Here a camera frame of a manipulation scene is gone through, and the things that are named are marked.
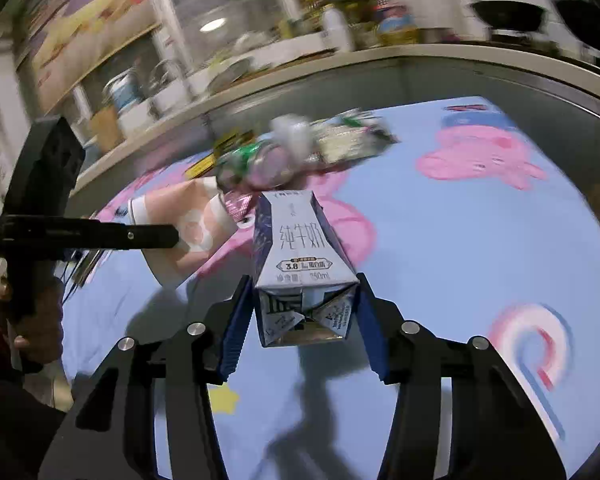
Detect green plastic bottle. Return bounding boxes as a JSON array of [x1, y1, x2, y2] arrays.
[[216, 139, 298, 192]]

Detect grey kitchen counter cabinets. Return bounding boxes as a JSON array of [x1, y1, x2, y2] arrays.
[[66, 44, 600, 217]]

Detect person's left hand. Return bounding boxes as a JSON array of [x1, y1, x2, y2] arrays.
[[0, 278, 64, 375]]

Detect chrome sink faucet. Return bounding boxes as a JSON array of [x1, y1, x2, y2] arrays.
[[149, 60, 195, 115]]

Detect fruit print window curtain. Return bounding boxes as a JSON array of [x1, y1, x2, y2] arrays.
[[16, 0, 159, 113]]

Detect blue Peppa Pig cloth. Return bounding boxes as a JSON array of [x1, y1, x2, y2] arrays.
[[59, 95, 600, 480]]

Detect crumpled snack wrappers pile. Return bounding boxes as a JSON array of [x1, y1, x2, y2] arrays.
[[185, 108, 399, 180]]

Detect white plastic jug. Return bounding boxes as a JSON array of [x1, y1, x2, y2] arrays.
[[321, 3, 355, 53]]

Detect black frying pan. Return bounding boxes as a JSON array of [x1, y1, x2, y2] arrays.
[[469, 0, 546, 36]]

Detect black wok with lid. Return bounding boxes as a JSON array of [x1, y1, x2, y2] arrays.
[[550, 0, 600, 50]]

